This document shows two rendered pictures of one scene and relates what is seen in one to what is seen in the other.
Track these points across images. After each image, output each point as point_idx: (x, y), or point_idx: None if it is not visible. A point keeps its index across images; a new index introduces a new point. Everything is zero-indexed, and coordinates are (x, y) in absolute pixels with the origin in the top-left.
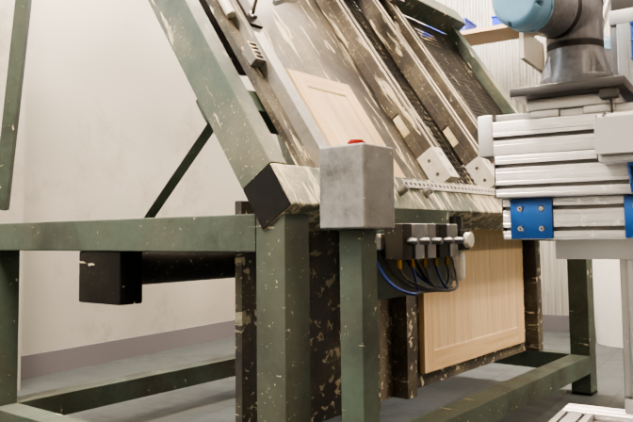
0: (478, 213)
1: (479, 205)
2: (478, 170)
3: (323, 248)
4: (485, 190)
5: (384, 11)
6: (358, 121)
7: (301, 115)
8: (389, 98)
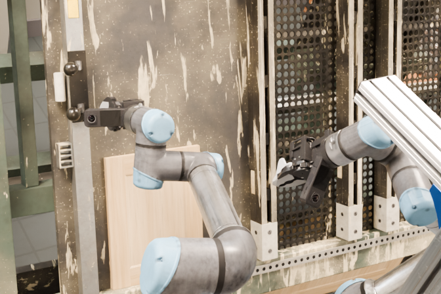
0: (282, 288)
1: (291, 279)
2: (342, 218)
3: None
4: (319, 255)
5: None
6: (180, 199)
7: (80, 237)
8: (254, 151)
